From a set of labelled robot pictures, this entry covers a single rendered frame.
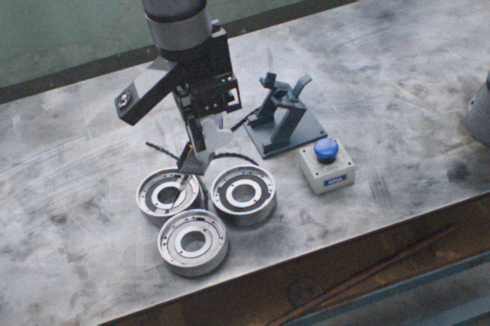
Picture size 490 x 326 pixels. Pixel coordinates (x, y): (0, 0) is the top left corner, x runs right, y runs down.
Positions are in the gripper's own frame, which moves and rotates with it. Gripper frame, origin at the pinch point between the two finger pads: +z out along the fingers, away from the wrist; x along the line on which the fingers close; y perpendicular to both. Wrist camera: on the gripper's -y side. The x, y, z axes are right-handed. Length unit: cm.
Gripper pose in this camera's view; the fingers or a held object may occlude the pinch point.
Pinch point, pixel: (197, 152)
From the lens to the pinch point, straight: 81.2
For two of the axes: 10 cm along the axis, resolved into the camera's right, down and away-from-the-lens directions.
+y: 9.3, -3.3, 1.4
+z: 1.3, 6.7, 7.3
